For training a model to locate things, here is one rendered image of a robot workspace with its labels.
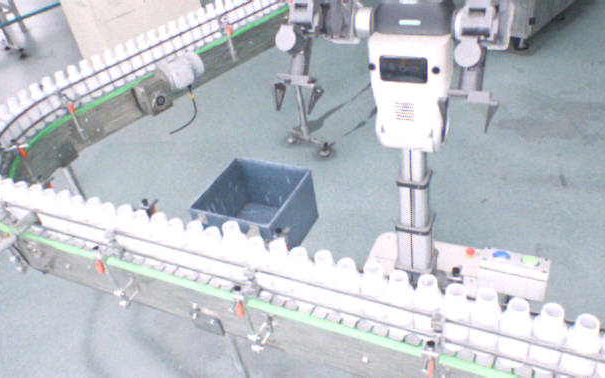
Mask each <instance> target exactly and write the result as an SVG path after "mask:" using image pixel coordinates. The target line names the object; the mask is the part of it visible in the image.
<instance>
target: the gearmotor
mask: <svg viewBox="0 0 605 378"><path fill-rule="evenodd" d="M203 71H204V67H203V64H202V60H201V59H200V57H199V56H198V55H197V54H196V53H195V52H193V51H188V52H186V53H184V54H181V55H179V56H177V57H174V58H172V59H170V61H168V62H166V63H164V64H163V65H160V66H157V67H155V69H154V70H153V75H152V76H150V77H148V78H146V79H144V80H142V81H140V83H137V84H136V85H134V86H133V88H134V91H135V94H136V96H137V99H138V102H140V106H141V108H142V110H143V112H144V114H145V115H146V116H149V115H150V114H151V115H152V116H153V117H154V116H156V115H158V114H160V113H163V112H164V111H166V110H168V109H170V108H172V107H173V102H172V99H171V96H170V92H172V91H173V90H175V89H177V88H179V89H182V88H184V87H186V86H187V88H188V89H189V90H190V93H191V98H192V100H193V103H194V108H195V114H194V117H193V118H192V120H191V121H190V122H189V123H187V124H186V125H184V126H182V128H180V129H178V130H176V131H173V132H171V133H169V134H173V133H175V132H177V131H180V130H181V129H184V128H186V126H187V125H189V124H190V123H191V122H192V121H193V120H194V118H195V116H196V113H197V109H196V104H195V101H194V96H193V93H192V90H191V88H192V86H191V85H190V84H192V82H194V81H195V78H197V77H199V76H201V75H202V74H203Z"/></svg>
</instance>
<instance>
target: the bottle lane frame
mask: <svg viewBox="0 0 605 378"><path fill-rule="evenodd" d="M33 232H34V231H33ZM33 232H32V233H27V232H23V233H22V234H21V238H22V239H23V241H25V242H26V243H27V244H31V245H34V246H37V247H39V248H40V250H41V251H42V253H43V255H46V256H50V257H52V260H50V261H49V262H48V264H49V265H50V267H52V269H53V271H50V270H47V269H44V268H41V267H40V268H41V269H40V270H42V271H45V272H46V273H48V274H52V275H55V276H58V277H61V278H64V279H67V281H70V282H74V283H77V284H80V285H83V286H86V287H89V288H92V289H96V290H99V291H102V292H105V293H108V294H111V295H114V289H113V287H112V285H111V283H110V282H109V279H108V277H107V275H106V273H105V272H104V273H103V274H101V273H100V271H99V270H98V268H97V266H96V265H94V266H93V267H92V268H91V269H90V270H89V269H88V268H87V266H88V265H89V264H90V263H91V262H92V261H93V260H94V259H93V256H92V253H93V250H92V251H88V250H85V249H84V247H83V248H82V249H81V248H78V247H75V245H74V246H70V245H67V244H66V243H64V244H63V243H60V242H58V240H57V241H53V240H49V239H48V238H47V239H45V238H42V237H40V235H41V234H40V235H35V234H33ZM107 257H108V261H107V264H108V266H109V268H110V270H111V272H112V274H113V276H114V278H115V279H116V282H118V284H119V286H120V288H122V289H124V288H125V287H126V286H127V285H128V283H129V282H130V281H131V279H130V278H129V276H128V274H127V272H130V273H132V275H133V277H134V279H135V281H133V282H132V283H135V284H137V286H138V288H140V290H141V291H138V292H137V293H136V294H135V296H134V297H133V298H132V299H131V301H133V303H136V304H140V305H143V306H146V307H149V308H152V309H155V310H158V311H162V312H165V313H169V314H172V315H175V316H178V317H181V318H185V319H188V320H191V321H193V319H192V317H191V315H190V312H189V311H190V310H191V309H192V308H193V309H195V310H196V309H198V310H201V311H206V312H209V313H212V314H214V315H215V316H216V317H217V318H218V319H219V322H220V325H221V328H222V331H223V332H225V333H229V334H232V335H235V336H238V337H241V338H244V339H247V340H248V331H247V328H246V325H245V321H244V318H243V316H242V317H239V315H238V313H237V310H235V312H234V313H233V314H231V313H230V312H229V310H230V309H231V307H232V306H233V304H234V299H233V296H232V294H233V290H234V289H233V290H232V291H230V292H229V291H225V290H221V289H220V287H221V286H220V287H219V288H214V287H211V286H209V283H210V282H209V283H208V284H207V285H203V284H200V283H197V279H198V278H197V279H196V281H195V282H193V281H189V279H186V276H187V275H186V276H185V277H178V276H175V275H174V273H175V272H176V271H175V272H174V273H173V274H168V273H164V270H165V269H164V270H163V271H157V270H153V267H154V266H153V267H152V268H146V267H143V264H144V263H143V264H142V265H140V266H138V265H135V264H132V261H131V262H130V263H128V262H125V261H122V259H123V257H124V256H123V257H122V259H121V260H118V259H113V257H112V255H111V256H107ZM114 296H115V295H114ZM248 299H250V301H248V303H247V305H246V307H247V310H248V313H250V316H251V319H252V322H253V327H254V330H255V331H256V332H258V331H259V330H260V328H261V327H262V325H263V323H264V320H263V318H262V314H261V313H265V314H268V318H269V322H267V323H266V325H270V326H272V329H273V333H270V334H269V336H268V337H267V339H266V341H265V342H264V345H266V347H269V348H273V349H276V350H279V351H282V352H285V353H288V354H291V355H295V356H298V357H301V358H304V359H307V360H310V361H314V362H318V363H321V364H324V365H327V366H330V367H333V369H336V370H340V371H343V372H346V373H349V374H352V375H355V376H358V377H362V378H427V374H423V373H422V372H421V371H422V367H423V364H425V360H423V359H422V358H421V350H422V341H421V342H420V344H419V345H418V347H416V345H412V344H409V343H406V336H405V338H404V339H403V341H398V340H394V339H391V338H389V333H390V332H388V334H387V335H386V336H385V337H384V336H379V335H376V334H373V328H372V329H371V330H370V332H366V331H362V330H359V329H357V323H359V322H357V323H356V325H355V326H354V328H351V327H348V326H344V325H342V321H343V318H342V319H341V321H340V322H339V323H336V322H333V321H329V320H327V316H328V314H327V315H326V317H325V318H324V319H322V318H319V317H316V316H312V313H313V311H312V312H311V313H310V314H309V315H308V314H304V313H301V312H299V308H300V306H299V307H298V309H297V310H296V311H294V310H290V309H286V308H285V307H284V306H285V304H286V303H285V304H284V305H283V306H282V307H279V306H276V305H272V300H273V298H272V299H270V300H269V303H265V301H261V300H259V299H258V297H257V298H255V299H254V298H251V297H248ZM440 366H442V367H447V369H449V378H524V377H520V376H517V375H515V367H512V369H511V371H510V373H506V372H502V371H499V370H496V369H495V361H494V362H493V364H492V366H490V367H487V366H484V365H481V364H477V363H476V356H475V357H474V359H473V361H472V362H470V361H466V360H462V359H459V358H458V351H457V352H456V353H455V355H454V356H453V357H452V356H449V355H444V354H441V353H440V359H439V362H438V363H435V378H441V377H442V376H440Z"/></svg>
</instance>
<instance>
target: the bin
mask: <svg viewBox="0 0 605 378"><path fill-rule="evenodd" d="M311 172H312V168H309V167H303V166H296V165H289V164H283V163H277V162H270V161H264V160H257V159H251V158H244V157H238V156H236V157H235V158H234V159H233V160H232V161H231V162H230V163H229V164H228V165H226V166H225V167H224V169H223V170H222V172H221V173H220V174H219V175H218V176H217V177H216V178H215V179H214V180H213V181H212V183H211V184H210V185H209V186H208V187H207V188H206V189H204V190H203V191H202V193H201V194H200V196H199V197H198V198H197V199H196V200H195V201H194V202H193V203H192V204H191V205H190V206H189V207H188V211H190V215H191V218H192V221H199V222H200V223H201V225H202V227H203V231H204V230H206V229H207V228H209V227H217V228H218V230H219V232H220V234H221V235H224V234H223V228H222V226H223V224H224V223H226V222H229V221H235V222H237V224H238V226H239V228H240V232H243V233H244V234H245V235H246V237H247V239H248V240H250V239H251V238H253V237H260V238H261V239H262V241H264V240H265V239H267V240H272V241H274V235H275V233H276V229H277V228H281V229H282V233H283V231H284V230H285V228H286V227H289V228H290V230H289V232H288V233H287V240H288V249H287V251H289V252H290V251H291V250H292V249H294V248H296V247H300V246H301V244H302V242H303V241H304V239H305V238H306V235H307V234H308V232H309V231H310V229H311V227H312V226H313V224H314V223H316V221H317V220H318V218H319V211H318V205H317V199H316V192H314V187H313V181H312V175H311Z"/></svg>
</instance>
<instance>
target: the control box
mask: <svg viewBox="0 0 605 378"><path fill-rule="evenodd" d="M498 250H500V249H495V248H489V247H486V248H485V249H484V252H483V254H482V256H481V260H480V263H479V271H478V278H477V288H481V289H482V288H491V289H493V290H495V291H496V292H499V293H503V294H506V298H505V304H509V301H510V299H512V296H517V297H519V298H523V299H525V300H526V301H528V299H530V300H534V301H539V303H543V301H544V296H545V291H546V285H547V279H548V273H549V267H550V260H547V259H542V257H537V256H532V257H536V259H537V260H538V264H536V265H531V264H527V263H524V262H523V257H525V256H531V255H526V254H521V253H516V252H510V251H505V250H501V251H505V252H507V253H508V257H507V259H500V257H497V256H495V252H496V251H498Z"/></svg>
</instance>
